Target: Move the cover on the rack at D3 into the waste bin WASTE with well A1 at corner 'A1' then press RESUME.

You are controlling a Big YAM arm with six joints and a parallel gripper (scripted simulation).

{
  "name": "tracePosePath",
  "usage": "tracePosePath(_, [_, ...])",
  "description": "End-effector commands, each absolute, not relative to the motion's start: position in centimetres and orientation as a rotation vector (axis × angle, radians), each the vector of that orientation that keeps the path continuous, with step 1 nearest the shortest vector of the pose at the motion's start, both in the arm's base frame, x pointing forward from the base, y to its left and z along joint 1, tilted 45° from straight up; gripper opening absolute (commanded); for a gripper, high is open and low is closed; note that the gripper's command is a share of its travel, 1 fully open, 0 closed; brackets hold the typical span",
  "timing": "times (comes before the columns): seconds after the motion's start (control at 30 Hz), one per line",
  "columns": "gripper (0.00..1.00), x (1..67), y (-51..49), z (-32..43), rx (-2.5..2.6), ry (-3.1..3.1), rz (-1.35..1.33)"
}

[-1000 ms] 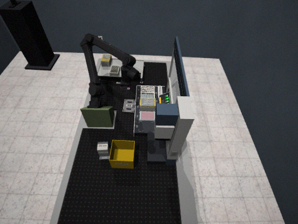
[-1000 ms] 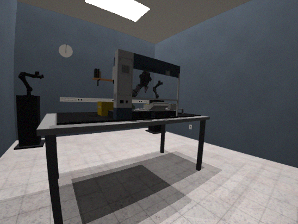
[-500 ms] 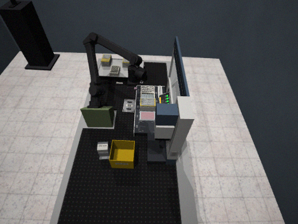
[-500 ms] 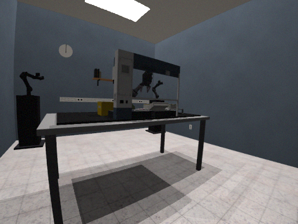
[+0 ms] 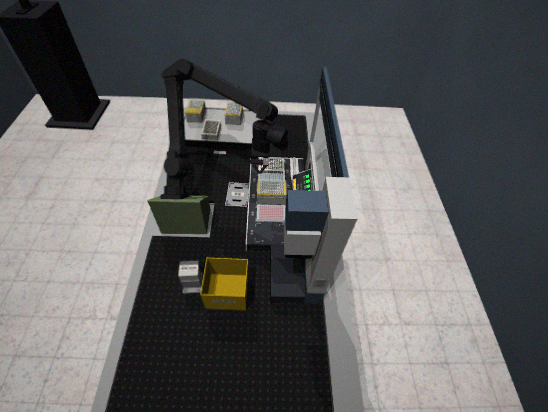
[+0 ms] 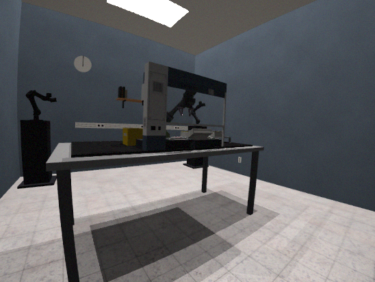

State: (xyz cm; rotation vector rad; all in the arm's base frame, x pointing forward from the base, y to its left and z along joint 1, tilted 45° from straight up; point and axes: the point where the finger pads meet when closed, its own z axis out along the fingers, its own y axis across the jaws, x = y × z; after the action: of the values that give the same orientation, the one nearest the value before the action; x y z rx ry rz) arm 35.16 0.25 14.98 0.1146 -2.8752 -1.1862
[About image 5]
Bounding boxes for white multi-trough reservoir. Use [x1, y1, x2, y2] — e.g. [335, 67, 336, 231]
[258, 170, 285, 180]

